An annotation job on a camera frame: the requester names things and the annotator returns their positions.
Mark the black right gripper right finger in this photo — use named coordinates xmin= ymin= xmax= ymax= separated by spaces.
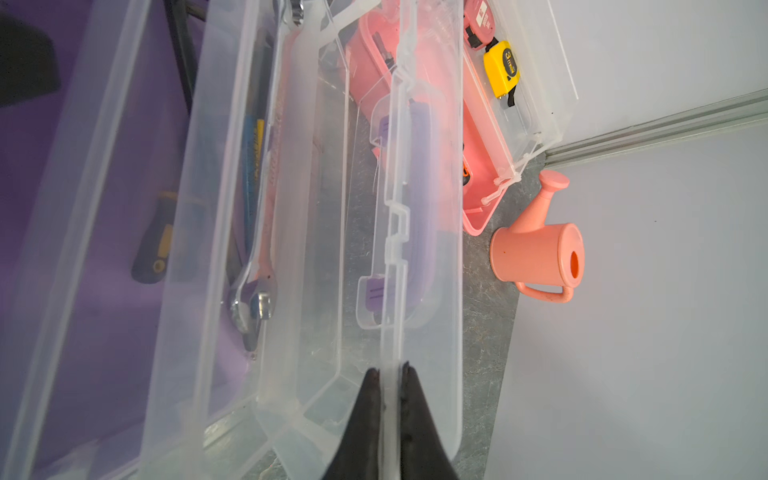
xmin=399 ymin=362 xmax=458 ymax=480

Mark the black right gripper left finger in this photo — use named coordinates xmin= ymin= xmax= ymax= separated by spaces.
xmin=322 ymin=368 xmax=382 ymax=480

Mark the purple clear-lid toolbox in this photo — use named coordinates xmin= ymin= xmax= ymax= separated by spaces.
xmin=1 ymin=1 xmax=463 ymax=479

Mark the silver adjustable wrench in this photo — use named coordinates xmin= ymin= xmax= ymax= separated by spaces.
xmin=229 ymin=1 xmax=305 ymax=351

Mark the pink watering can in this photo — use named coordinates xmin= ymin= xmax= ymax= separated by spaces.
xmin=489 ymin=170 xmax=585 ymax=303

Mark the black yellow screwdriver purple box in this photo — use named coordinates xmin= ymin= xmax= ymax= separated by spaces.
xmin=131 ymin=191 xmax=178 ymax=284

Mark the pink open toolbox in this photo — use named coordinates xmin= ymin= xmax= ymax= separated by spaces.
xmin=331 ymin=1 xmax=578 ymax=236

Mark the yellow tape measure pink box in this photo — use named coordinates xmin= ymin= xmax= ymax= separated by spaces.
xmin=483 ymin=38 xmax=520 ymax=107

